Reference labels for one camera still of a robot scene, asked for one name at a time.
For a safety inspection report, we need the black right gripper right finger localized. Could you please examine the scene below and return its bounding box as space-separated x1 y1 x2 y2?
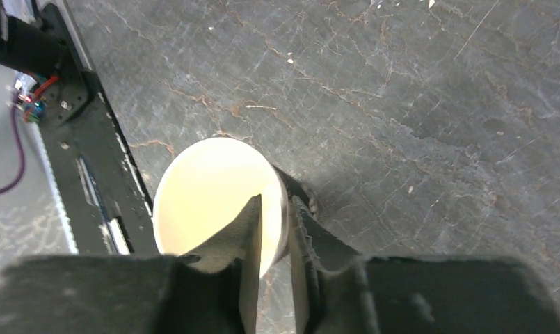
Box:
289 196 560 333

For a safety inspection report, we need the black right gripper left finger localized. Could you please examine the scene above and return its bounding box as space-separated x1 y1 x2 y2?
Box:
0 196 262 333

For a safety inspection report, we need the single paper coffee cup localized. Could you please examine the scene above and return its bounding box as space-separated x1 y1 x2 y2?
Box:
152 137 288 276

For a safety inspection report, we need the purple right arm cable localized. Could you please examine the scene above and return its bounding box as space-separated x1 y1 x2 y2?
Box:
0 103 27 199

